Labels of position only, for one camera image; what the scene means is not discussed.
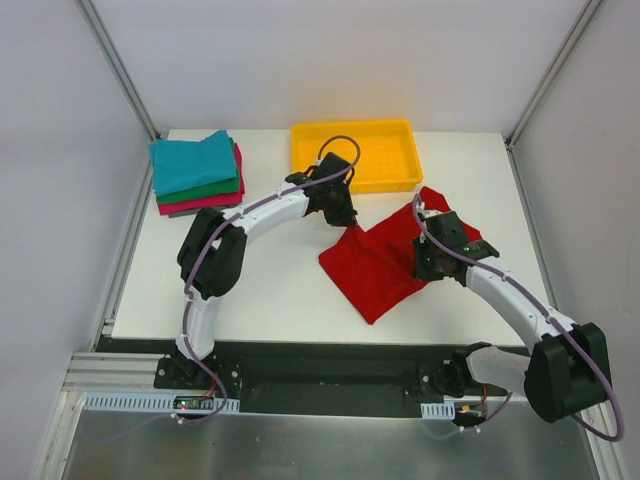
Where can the folded magenta t shirt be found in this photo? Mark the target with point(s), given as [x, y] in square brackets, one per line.
[221, 200]

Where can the right aluminium frame post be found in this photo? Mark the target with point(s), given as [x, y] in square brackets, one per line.
[570, 42]

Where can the red t shirt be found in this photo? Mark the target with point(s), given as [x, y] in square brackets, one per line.
[374, 269]

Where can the left aluminium frame post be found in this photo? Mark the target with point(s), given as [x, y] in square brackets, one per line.
[117, 66]

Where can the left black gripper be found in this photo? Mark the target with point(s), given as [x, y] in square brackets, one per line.
[341, 211]

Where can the white cable duct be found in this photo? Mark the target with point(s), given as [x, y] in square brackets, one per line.
[159, 403]
[438, 411]

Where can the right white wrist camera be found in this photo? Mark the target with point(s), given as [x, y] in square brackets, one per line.
[421, 212]

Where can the folded teal t shirt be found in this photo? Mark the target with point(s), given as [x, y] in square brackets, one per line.
[180, 165]

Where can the folded green t shirt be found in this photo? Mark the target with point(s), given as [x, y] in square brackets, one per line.
[210, 192]

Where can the aluminium frame post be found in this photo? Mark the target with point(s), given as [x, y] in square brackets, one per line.
[570, 42]
[117, 66]

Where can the yellow plastic bin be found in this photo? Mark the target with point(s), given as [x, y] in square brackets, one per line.
[389, 161]

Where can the left white cable duct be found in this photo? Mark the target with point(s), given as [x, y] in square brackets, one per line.
[159, 403]

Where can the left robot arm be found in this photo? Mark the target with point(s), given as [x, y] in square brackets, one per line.
[212, 255]

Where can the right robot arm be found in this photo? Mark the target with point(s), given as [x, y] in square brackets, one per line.
[566, 367]

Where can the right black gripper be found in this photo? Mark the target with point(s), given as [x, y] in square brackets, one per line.
[426, 260]

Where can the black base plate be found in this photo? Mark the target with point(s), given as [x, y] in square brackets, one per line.
[386, 401]

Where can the aluminium front rail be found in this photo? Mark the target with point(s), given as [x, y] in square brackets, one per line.
[110, 370]

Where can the right white cable duct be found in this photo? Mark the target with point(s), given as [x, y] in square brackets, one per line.
[438, 411]

